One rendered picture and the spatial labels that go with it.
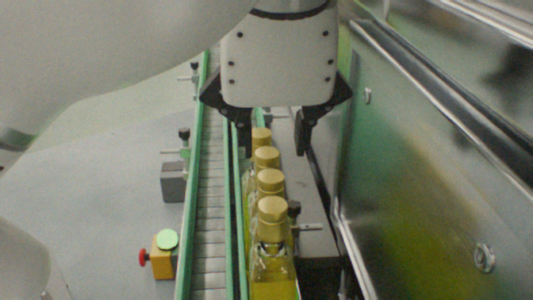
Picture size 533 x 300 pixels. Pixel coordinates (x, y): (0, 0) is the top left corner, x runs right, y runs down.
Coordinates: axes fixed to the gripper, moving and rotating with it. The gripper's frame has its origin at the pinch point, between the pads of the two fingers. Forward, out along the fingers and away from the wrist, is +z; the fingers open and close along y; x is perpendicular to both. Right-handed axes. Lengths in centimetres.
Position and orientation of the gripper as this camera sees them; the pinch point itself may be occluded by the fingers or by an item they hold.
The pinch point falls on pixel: (274, 135)
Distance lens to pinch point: 44.3
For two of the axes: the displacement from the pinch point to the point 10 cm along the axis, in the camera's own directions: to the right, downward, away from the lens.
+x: 0.7, 7.2, -6.9
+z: -0.2, 7.0, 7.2
